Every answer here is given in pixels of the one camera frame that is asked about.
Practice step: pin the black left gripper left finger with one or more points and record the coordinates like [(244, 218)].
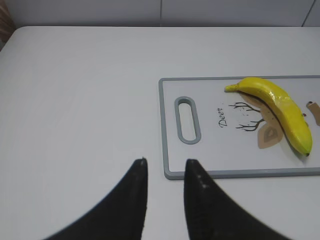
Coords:
[(118, 216)]

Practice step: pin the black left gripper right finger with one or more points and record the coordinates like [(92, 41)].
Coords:
[(212, 215)]

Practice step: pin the yellow plastic banana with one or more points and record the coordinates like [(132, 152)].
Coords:
[(284, 108)]

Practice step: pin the white grey-rimmed cutting board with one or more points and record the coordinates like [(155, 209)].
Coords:
[(231, 134)]

